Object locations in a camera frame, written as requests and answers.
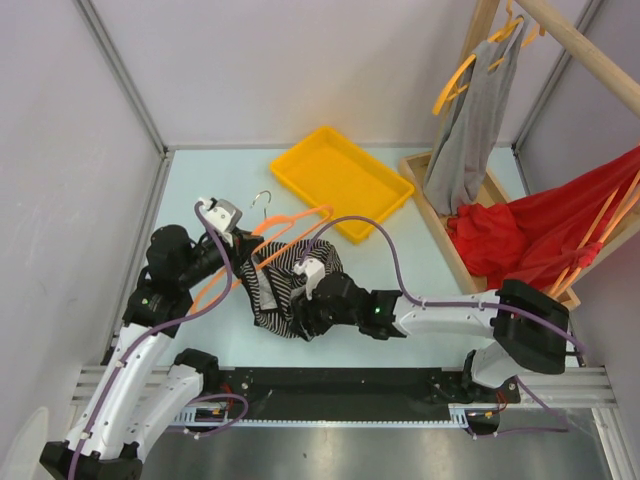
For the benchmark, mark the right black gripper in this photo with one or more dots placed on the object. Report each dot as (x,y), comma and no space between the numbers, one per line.
(303,311)

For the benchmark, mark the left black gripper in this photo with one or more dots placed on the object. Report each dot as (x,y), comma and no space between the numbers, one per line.
(240,247)

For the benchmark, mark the striped tank top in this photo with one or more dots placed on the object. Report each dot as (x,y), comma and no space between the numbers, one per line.
(272,290)

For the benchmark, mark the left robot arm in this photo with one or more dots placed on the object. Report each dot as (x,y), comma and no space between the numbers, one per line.
(119,426)

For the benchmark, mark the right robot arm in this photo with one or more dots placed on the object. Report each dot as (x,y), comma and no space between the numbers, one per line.
(527,330)

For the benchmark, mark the red tank top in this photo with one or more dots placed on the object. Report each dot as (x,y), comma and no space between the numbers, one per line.
(535,238)

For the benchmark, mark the orange hanger with grey top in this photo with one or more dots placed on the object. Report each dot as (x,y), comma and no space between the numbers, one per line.
(460,75)

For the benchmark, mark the grey tank top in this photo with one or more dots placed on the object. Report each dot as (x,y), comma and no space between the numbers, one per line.
(459,159)

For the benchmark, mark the yellow plastic tray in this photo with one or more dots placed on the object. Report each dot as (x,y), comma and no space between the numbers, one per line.
(326,168)

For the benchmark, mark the wooden clothes rack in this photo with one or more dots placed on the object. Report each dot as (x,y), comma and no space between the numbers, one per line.
(625,219)

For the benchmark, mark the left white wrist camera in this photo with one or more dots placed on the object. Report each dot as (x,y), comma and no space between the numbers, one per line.
(220,217)

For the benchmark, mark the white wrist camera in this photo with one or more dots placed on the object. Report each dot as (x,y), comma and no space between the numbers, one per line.
(220,217)
(313,270)

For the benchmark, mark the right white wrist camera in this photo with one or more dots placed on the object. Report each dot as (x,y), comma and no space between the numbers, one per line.
(313,270)

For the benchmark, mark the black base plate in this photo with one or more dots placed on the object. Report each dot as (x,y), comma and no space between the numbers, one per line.
(328,389)

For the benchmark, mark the white cable duct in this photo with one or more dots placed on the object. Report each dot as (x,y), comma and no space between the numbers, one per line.
(204,419)

